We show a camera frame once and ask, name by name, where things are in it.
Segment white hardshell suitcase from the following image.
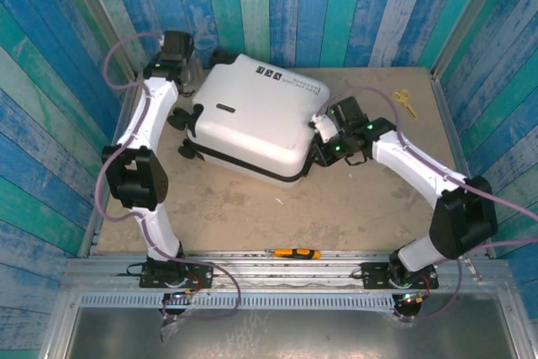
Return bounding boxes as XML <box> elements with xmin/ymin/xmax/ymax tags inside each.
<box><xmin>166</xmin><ymin>50</ymin><xmax>331</xmax><ymax>190</ymax></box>

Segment yellow scissors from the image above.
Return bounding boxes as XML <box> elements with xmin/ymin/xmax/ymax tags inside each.
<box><xmin>392</xmin><ymin>89</ymin><xmax>419</xmax><ymax>120</ymax></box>

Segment orange and black utility knife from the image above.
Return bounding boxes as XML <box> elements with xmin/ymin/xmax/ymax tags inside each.
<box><xmin>271</xmin><ymin>248</ymin><xmax>322</xmax><ymax>261</ymax></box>

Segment metal sheet tray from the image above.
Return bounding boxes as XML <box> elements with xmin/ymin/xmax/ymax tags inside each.
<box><xmin>62</xmin><ymin>306</ymin><xmax>518</xmax><ymax>354</ymax></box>

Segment thin metal rod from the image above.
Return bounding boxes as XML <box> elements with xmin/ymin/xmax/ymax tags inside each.
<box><xmin>465</xmin><ymin>254</ymin><xmax>480</xmax><ymax>281</ymax></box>

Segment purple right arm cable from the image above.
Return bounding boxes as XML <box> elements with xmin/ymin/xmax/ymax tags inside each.
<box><xmin>319</xmin><ymin>85</ymin><xmax>538</xmax><ymax>322</ymax></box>

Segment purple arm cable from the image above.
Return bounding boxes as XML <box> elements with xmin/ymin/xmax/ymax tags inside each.
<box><xmin>319</xmin><ymin>85</ymin><xmax>538</xmax><ymax>322</ymax></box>
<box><xmin>95</xmin><ymin>32</ymin><xmax>243</xmax><ymax>321</ymax></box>

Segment aluminium corner post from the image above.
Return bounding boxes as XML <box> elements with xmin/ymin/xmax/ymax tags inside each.
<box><xmin>58</xmin><ymin>0</ymin><xmax>139</xmax><ymax>82</ymax></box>
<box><xmin>431</xmin><ymin>0</ymin><xmax>514</xmax><ymax>78</ymax></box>

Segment aluminium table side rail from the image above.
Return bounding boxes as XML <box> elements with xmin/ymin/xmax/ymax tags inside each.
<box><xmin>79</xmin><ymin>81</ymin><xmax>139</xmax><ymax>257</ymax></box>
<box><xmin>430</xmin><ymin>68</ymin><xmax>497</xmax><ymax>257</ymax></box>

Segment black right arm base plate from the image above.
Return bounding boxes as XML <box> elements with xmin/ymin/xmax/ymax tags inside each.
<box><xmin>361</xmin><ymin>261</ymin><xmax>440</xmax><ymax>291</ymax></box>

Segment aluminium rail frame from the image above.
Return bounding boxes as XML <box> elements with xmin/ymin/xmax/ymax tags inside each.
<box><xmin>62</xmin><ymin>249</ymin><xmax>512</xmax><ymax>293</ymax></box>

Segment grey slotted cable duct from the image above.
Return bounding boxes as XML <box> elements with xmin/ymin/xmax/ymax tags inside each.
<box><xmin>79</xmin><ymin>293</ymin><xmax>398</xmax><ymax>309</ymax></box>

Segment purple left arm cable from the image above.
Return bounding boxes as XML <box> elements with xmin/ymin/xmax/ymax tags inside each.
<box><xmin>95</xmin><ymin>32</ymin><xmax>243</xmax><ymax>321</ymax></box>

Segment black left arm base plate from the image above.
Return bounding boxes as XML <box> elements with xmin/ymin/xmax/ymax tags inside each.
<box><xmin>139</xmin><ymin>261</ymin><xmax>214</xmax><ymax>289</ymax></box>

